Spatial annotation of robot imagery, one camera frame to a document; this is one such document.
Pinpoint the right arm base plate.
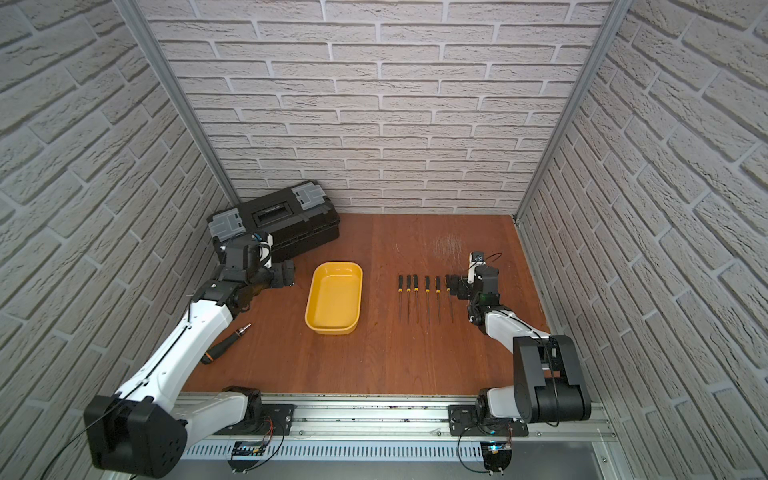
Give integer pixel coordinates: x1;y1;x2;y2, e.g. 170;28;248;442
447;388;529;437

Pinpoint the controller circuit board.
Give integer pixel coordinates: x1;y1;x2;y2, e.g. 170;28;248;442
480;442;513;475
228;441;269;473

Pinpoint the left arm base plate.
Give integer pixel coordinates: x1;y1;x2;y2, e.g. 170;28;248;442
216;397;296;436

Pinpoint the black plastic toolbox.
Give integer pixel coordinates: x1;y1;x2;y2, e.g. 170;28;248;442
208;180;340;262

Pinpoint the left controller circuit board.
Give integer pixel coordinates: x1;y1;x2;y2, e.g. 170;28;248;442
228;441;269;473

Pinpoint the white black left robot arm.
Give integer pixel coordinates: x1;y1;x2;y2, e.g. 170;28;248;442
84;231;285;479

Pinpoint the right controller circuit board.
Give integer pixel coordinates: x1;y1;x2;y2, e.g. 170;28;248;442
480;442;513;475

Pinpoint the aluminium front rail frame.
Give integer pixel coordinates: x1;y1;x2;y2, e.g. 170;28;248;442
176;392;631;479

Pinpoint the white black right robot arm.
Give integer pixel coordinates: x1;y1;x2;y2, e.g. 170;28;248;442
450;252;592;428

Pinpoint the aluminium corner post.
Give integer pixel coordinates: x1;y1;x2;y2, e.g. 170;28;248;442
513;0;635;222
114;0;240;205

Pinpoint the aluminium left corner post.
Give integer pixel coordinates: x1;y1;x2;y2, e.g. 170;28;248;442
114;0;240;205

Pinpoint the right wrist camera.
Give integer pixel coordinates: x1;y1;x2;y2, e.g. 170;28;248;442
467;251;486;284

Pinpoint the yellow plastic storage tray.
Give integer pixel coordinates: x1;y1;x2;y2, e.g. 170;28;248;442
305;262;363;336

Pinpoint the aluminium right corner post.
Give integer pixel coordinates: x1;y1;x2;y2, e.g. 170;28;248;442
513;0;635;222

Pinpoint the black orange screwdriver handle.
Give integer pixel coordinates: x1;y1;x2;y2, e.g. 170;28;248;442
200;324;251;365

